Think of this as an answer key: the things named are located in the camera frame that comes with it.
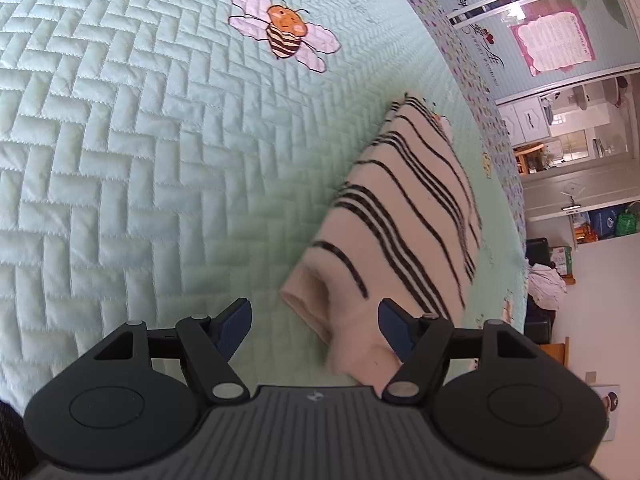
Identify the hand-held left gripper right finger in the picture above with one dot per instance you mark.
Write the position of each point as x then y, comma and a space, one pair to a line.
395, 327

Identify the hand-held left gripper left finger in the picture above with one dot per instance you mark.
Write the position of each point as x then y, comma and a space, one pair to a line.
234, 327

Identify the striped beige sweater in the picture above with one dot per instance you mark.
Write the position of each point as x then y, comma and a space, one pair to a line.
400, 220

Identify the black armchair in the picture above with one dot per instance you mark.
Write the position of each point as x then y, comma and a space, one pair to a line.
539, 310

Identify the white cloth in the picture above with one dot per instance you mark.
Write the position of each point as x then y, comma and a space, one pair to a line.
546, 282

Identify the wooden dresser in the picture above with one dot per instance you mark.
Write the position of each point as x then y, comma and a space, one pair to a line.
556, 350

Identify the green carton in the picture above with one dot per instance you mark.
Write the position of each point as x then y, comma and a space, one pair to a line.
562, 260

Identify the wooden chair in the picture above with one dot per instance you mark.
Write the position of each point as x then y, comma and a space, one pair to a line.
529, 157

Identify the white door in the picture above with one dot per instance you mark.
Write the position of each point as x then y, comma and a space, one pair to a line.
580, 187

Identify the blue bag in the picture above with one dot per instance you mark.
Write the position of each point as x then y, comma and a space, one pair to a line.
605, 222

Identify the white drawer unit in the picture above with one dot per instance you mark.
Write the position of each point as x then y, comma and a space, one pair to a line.
525, 122

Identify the person's dark plaid clothing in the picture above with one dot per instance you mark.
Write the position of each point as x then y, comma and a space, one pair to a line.
12, 440

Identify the green bag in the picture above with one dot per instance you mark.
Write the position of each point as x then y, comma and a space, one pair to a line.
625, 222

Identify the pink-bordered poster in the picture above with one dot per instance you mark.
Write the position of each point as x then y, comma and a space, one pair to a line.
552, 42

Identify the white wardrobe with sliding doors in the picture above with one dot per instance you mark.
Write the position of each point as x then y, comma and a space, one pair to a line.
550, 35

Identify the light switch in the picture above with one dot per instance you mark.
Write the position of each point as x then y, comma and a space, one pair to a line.
591, 376

